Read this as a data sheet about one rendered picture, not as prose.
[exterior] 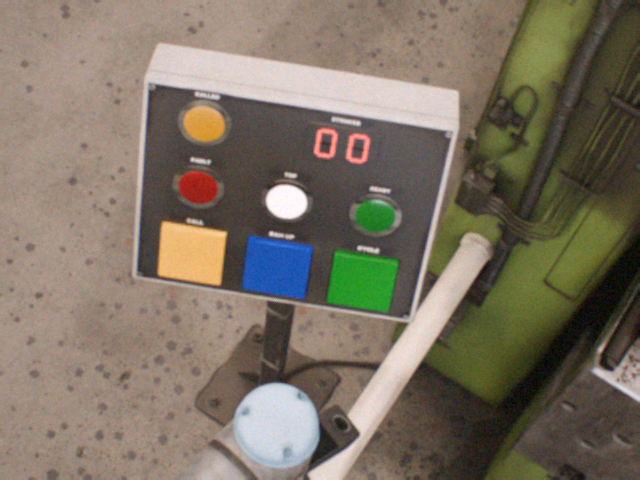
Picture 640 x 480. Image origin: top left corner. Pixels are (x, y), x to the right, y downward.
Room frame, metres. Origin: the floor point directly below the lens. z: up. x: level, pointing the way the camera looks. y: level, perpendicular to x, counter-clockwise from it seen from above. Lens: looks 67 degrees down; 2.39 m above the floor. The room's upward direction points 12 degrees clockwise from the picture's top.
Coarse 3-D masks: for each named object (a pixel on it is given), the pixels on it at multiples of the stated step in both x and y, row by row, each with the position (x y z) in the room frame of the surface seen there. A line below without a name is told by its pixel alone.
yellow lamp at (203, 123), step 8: (192, 112) 0.62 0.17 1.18; (200, 112) 0.62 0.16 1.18; (208, 112) 0.63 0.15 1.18; (216, 112) 0.63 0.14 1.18; (184, 120) 0.62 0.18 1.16; (192, 120) 0.62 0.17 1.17; (200, 120) 0.62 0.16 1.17; (208, 120) 0.62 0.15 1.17; (216, 120) 0.62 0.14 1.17; (192, 128) 0.61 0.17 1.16; (200, 128) 0.61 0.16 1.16; (208, 128) 0.62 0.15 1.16; (216, 128) 0.62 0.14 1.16; (200, 136) 0.61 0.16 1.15; (208, 136) 0.61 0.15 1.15; (216, 136) 0.61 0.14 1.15
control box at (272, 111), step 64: (192, 64) 0.68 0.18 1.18; (256, 64) 0.70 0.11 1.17; (256, 128) 0.62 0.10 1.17; (320, 128) 0.63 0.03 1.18; (384, 128) 0.64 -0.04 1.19; (448, 128) 0.65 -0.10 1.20; (256, 192) 0.58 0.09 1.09; (320, 192) 0.59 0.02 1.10; (384, 192) 0.60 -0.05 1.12; (320, 256) 0.55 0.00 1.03; (384, 256) 0.56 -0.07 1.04
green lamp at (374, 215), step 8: (376, 200) 0.60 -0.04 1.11; (360, 208) 0.59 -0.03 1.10; (368, 208) 0.59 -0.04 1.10; (376, 208) 0.59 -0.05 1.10; (384, 208) 0.59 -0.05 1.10; (392, 208) 0.59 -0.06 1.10; (360, 216) 0.58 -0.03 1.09; (368, 216) 0.58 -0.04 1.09; (376, 216) 0.58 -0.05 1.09; (384, 216) 0.59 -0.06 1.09; (392, 216) 0.59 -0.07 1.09; (360, 224) 0.58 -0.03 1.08; (368, 224) 0.58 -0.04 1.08; (376, 224) 0.58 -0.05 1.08; (384, 224) 0.58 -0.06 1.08; (392, 224) 0.58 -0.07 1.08
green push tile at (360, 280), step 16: (336, 256) 0.55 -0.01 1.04; (352, 256) 0.55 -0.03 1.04; (368, 256) 0.56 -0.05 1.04; (336, 272) 0.54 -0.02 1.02; (352, 272) 0.54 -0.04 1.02; (368, 272) 0.54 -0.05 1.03; (384, 272) 0.55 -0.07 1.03; (336, 288) 0.53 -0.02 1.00; (352, 288) 0.53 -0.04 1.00; (368, 288) 0.53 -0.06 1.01; (384, 288) 0.53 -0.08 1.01; (352, 304) 0.52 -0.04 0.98; (368, 304) 0.52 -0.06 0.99; (384, 304) 0.52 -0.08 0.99
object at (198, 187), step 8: (184, 176) 0.58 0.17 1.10; (192, 176) 0.58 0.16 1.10; (200, 176) 0.58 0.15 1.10; (208, 176) 0.59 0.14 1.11; (184, 184) 0.58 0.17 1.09; (192, 184) 0.58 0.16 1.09; (200, 184) 0.58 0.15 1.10; (208, 184) 0.58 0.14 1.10; (216, 184) 0.58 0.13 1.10; (184, 192) 0.57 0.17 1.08; (192, 192) 0.57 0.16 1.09; (200, 192) 0.57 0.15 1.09; (208, 192) 0.57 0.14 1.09; (216, 192) 0.58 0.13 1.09; (192, 200) 0.57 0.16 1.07; (200, 200) 0.57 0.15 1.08; (208, 200) 0.57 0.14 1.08
